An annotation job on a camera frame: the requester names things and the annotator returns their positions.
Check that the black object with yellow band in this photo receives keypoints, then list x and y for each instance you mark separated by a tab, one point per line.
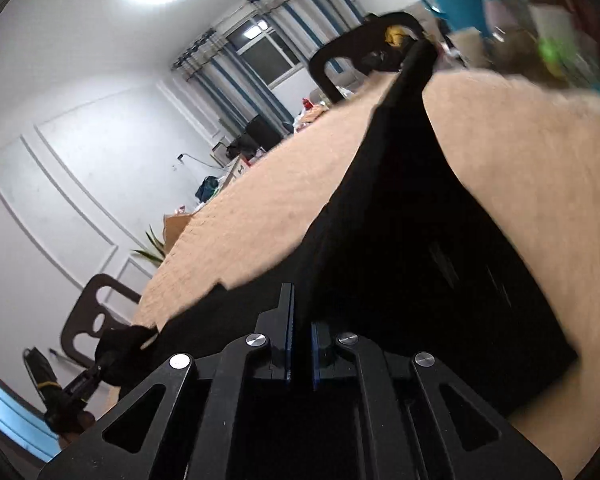
42	375

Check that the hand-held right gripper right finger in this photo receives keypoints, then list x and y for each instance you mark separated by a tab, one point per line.
316	355

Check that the black pants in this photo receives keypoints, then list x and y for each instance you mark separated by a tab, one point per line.
405	235

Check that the striped blue grey curtain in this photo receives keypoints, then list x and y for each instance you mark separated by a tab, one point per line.
310	5
230	85

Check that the window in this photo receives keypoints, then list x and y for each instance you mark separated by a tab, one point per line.
265	50

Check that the dark wooden chair left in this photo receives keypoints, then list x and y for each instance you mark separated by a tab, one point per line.
82	320

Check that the black suitcase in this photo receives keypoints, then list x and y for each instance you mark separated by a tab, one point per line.
265	132

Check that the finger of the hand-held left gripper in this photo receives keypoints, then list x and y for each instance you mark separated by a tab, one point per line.
86	381

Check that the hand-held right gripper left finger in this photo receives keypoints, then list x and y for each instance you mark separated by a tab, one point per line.
290	335

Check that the tan quilted blanket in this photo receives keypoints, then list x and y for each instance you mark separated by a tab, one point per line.
505	160

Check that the dark blue bag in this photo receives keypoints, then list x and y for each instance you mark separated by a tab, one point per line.
207	189

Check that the green potted plant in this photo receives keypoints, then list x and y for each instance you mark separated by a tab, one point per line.
152	250

